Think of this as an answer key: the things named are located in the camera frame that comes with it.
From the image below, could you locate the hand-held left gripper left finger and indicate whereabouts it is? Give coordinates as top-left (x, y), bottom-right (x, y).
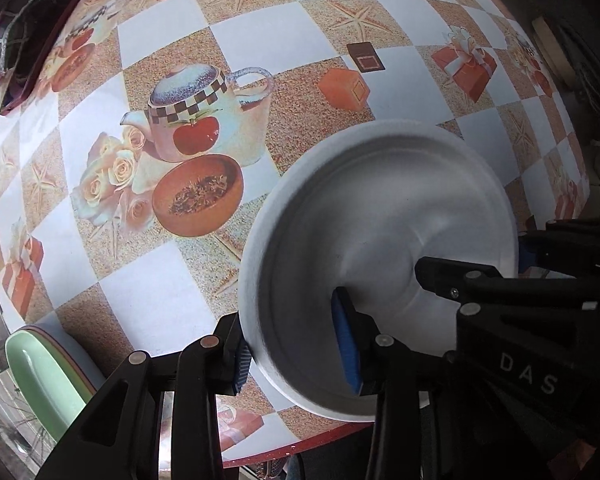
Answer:
top-left (37, 312), bottom-right (254, 480)

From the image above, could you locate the printed tablecloth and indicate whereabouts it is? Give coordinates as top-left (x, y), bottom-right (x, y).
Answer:
top-left (0, 0), bottom-right (593, 468)

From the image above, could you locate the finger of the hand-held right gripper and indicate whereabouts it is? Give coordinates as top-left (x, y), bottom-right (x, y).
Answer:
top-left (414, 256), bottom-right (600, 313)
top-left (517, 216), bottom-right (600, 281)

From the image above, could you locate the white round plate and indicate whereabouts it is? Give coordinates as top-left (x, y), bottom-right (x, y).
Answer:
top-left (237, 119), bottom-right (520, 423)

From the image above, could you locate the dark plaid cloth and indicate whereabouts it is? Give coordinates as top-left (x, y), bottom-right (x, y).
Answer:
top-left (0, 0), bottom-right (87, 78)

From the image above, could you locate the green glass plate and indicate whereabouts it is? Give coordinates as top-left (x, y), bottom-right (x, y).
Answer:
top-left (5, 332), bottom-right (89, 443)

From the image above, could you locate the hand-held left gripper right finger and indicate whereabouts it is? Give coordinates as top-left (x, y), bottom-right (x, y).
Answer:
top-left (331, 286), bottom-right (461, 480)

